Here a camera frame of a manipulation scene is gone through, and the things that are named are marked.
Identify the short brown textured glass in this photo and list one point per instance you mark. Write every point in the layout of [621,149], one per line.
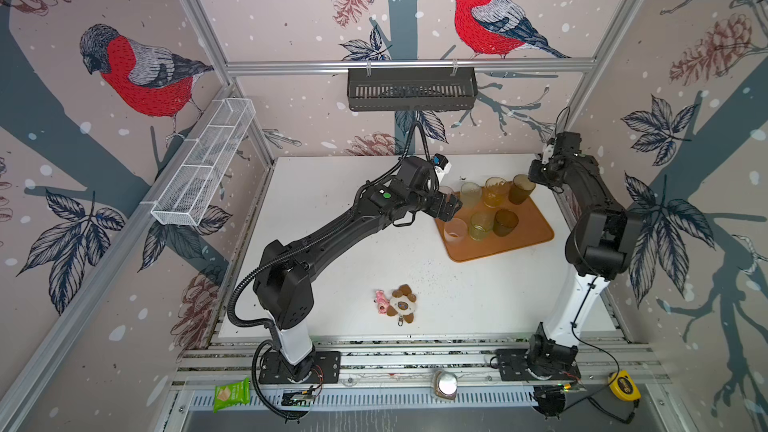
[505,221]

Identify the pink textured glass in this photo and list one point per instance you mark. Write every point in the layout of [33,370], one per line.
[455,231]

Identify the bright green clear glass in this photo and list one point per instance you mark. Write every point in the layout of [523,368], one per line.
[481,225]

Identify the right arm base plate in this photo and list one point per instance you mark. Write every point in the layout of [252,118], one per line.
[523,365]

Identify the brown flower plush keychain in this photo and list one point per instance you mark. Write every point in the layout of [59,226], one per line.
[402,304]

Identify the yellow tape measure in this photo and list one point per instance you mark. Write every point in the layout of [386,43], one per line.
[623,387]

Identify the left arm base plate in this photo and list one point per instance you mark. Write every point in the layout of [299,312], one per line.
[316,368]

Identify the silver round knob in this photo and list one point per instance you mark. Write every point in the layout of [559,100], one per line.
[445,385]

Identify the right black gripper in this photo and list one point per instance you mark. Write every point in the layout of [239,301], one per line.
[535,174]

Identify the yellow clear glass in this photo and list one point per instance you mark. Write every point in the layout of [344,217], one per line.
[494,192]

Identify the black hanging wire basket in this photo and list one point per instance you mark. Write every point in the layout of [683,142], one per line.
[412,89]

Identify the white mesh wall shelf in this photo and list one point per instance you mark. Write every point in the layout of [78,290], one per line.
[194,184]

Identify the tall brown textured glass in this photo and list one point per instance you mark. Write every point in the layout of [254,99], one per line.
[520,189]

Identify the green snack packet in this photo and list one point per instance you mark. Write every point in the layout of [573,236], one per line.
[231,395]

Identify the pale green textured glass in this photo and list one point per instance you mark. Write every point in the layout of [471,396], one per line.
[470,195]

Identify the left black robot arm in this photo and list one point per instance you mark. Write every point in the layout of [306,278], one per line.
[283,281]

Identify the pink small toy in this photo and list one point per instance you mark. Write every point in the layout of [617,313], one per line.
[382,302]

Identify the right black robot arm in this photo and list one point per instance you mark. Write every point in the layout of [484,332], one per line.
[600,247]

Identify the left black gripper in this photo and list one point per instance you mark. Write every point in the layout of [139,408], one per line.
[436,208]

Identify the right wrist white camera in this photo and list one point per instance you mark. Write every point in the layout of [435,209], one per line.
[547,151]

